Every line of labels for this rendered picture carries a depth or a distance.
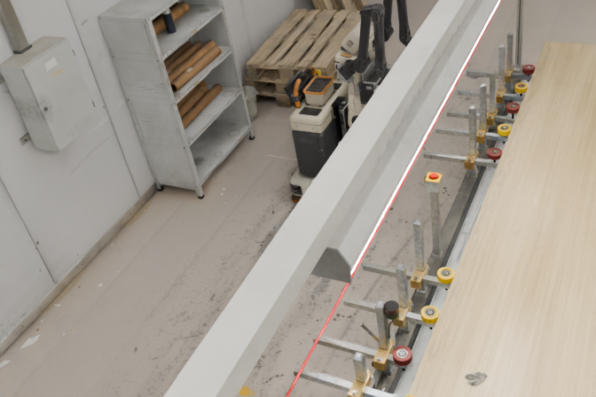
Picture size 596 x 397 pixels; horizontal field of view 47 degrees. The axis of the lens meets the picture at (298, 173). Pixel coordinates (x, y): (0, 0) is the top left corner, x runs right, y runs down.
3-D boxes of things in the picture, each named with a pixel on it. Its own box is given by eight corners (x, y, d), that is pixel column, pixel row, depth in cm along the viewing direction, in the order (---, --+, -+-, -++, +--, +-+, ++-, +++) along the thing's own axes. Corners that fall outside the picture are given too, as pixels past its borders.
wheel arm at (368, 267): (363, 271, 336) (362, 265, 334) (365, 267, 339) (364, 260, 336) (449, 291, 317) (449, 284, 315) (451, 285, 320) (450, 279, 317)
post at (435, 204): (432, 258, 352) (427, 190, 326) (435, 252, 355) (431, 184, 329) (440, 260, 350) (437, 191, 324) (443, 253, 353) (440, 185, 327)
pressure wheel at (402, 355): (391, 374, 287) (389, 357, 280) (397, 360, 292) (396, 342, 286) (410, 379, 283) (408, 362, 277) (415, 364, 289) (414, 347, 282)
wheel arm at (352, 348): (313, 344, 303) (311, 338, 301) (316, 338, 305) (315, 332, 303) (406, 370, 284) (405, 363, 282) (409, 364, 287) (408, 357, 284)
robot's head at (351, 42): (338, 45, 435) (351, 30, 424) (350, 31, 449) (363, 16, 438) (355, 60, 436) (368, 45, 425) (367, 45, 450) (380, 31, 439)
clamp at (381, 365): (373, 368, 288) (372, 361, 285) (384, 344, 297) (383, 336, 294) (386, 371, 286) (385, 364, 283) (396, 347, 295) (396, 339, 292)
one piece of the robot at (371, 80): (355, 104, 452) (351, 75, 440) (369, 83, 471) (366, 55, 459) (377, 106, 446) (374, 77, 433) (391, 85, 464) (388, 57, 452)
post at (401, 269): (402, 339, 321) (395, 268, 293) (404, 334, 323) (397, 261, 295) (409, 342, 319) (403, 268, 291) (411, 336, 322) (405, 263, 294)
